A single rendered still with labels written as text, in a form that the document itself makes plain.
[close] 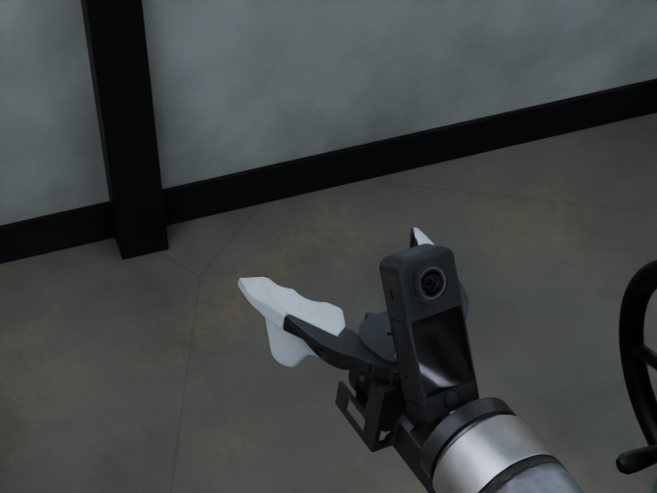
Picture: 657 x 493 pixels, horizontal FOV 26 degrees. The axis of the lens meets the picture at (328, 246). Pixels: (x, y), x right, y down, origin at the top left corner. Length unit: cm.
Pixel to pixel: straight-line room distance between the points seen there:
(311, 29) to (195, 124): 29
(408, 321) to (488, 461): 10
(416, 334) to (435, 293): 3
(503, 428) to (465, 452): 3
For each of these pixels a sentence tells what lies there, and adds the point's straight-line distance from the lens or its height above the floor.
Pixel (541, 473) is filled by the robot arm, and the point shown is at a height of 125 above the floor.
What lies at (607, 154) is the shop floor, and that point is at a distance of 310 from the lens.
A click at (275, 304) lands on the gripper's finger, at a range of 99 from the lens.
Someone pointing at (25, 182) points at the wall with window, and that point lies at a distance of 276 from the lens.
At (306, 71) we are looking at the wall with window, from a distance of 277.
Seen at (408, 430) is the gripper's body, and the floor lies 120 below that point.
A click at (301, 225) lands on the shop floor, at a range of 288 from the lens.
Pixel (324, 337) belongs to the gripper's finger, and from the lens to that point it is 97.
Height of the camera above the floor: 197
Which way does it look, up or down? 44 degrees down
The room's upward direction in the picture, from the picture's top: straight up
